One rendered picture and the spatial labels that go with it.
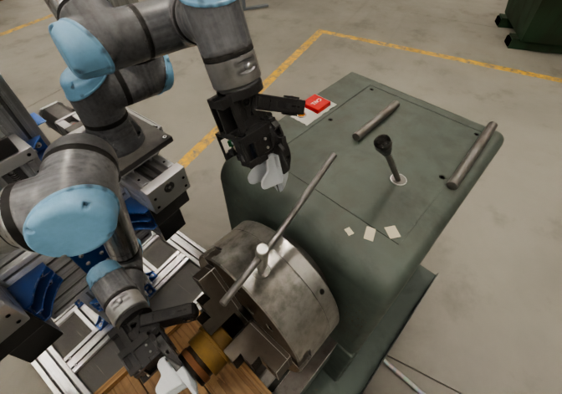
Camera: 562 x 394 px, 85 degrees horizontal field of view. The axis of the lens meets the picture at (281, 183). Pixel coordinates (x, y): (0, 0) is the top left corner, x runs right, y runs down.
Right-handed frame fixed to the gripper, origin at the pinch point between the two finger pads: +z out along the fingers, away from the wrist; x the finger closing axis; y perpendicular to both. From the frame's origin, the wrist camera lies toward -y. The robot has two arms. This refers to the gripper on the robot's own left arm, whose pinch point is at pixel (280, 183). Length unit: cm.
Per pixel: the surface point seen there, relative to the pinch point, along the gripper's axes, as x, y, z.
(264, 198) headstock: -7.9, -0.2, 6.9
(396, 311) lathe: 2, -33, 84
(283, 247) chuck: 2.8, 6.0, 10.4
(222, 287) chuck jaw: -5.0, 17.7, 15.6
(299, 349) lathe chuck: 12.1, 15.5, 22.8
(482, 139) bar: 20, -47, 12
